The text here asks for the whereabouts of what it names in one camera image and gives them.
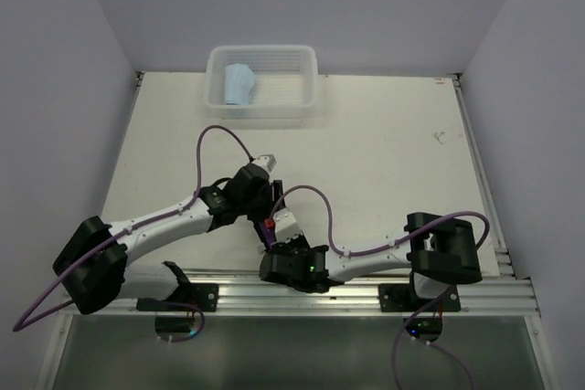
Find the purple and grey towel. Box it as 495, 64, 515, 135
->
253, 182, 282, 254

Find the light blue towel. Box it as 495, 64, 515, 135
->
224, 63, 256, 105

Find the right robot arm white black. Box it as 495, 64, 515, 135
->
260, 208, 483, 311

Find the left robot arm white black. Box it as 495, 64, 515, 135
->
53, 155, 276, 315

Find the white plastic basket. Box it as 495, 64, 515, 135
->
203, 45, 318, 119

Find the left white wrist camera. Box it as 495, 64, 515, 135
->
251, 154, 277, 174

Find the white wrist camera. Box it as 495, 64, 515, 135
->
251, 154, 277, 174
261, 208, 303, 246

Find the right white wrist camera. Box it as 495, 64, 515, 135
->
261, 208, 303, 246

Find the aluminium mounting rail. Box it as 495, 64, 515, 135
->
61, 270, 536, 318

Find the left black base bracket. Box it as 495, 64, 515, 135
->
136, 283, 219, 312

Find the black base bracket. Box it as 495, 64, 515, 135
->
378, 279, 462, 313
136, 283, 219, 312

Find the right black base bracket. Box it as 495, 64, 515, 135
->
378, 279, 462, 313

